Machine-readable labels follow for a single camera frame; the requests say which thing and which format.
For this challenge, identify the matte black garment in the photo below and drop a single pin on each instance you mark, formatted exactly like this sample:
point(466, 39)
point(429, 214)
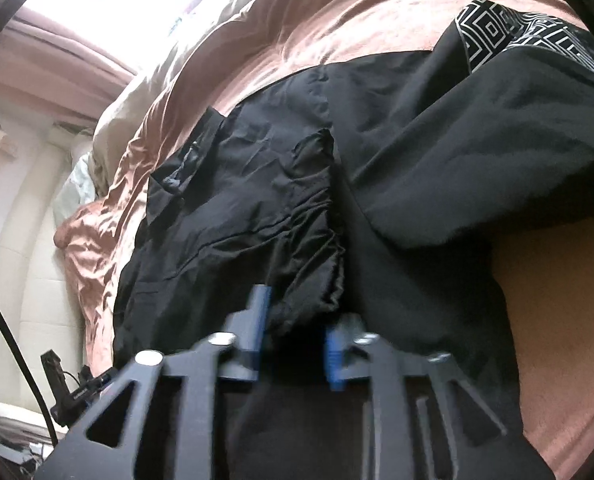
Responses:
point(452, 160)

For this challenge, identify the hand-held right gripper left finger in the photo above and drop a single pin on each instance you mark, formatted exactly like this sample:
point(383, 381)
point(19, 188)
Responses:
point(259, 320)

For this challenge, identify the cream upholstered headboard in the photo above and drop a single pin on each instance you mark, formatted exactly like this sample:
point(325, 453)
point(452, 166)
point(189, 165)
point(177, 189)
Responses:
point(27, 260)

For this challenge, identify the shiny black jacket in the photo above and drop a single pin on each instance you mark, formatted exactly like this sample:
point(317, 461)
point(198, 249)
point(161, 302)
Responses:
point(237, 210)

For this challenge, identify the beige quilt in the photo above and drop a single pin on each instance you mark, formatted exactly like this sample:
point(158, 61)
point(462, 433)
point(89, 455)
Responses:
point(132, 110)

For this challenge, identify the brown blanket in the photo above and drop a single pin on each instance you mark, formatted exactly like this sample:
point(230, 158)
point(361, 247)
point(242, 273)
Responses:
point(352, 25)

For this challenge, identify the black white patterned cloth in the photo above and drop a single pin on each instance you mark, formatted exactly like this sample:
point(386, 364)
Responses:
point(487, 35)

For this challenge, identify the light green pillow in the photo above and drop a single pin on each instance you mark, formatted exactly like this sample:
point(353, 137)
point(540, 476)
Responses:
point(74, 185)

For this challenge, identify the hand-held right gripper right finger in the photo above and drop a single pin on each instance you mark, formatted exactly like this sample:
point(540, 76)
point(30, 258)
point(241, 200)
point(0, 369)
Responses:
point(333, 355)

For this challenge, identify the pink curtain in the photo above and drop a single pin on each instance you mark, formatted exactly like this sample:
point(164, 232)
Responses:
point(62, 55)

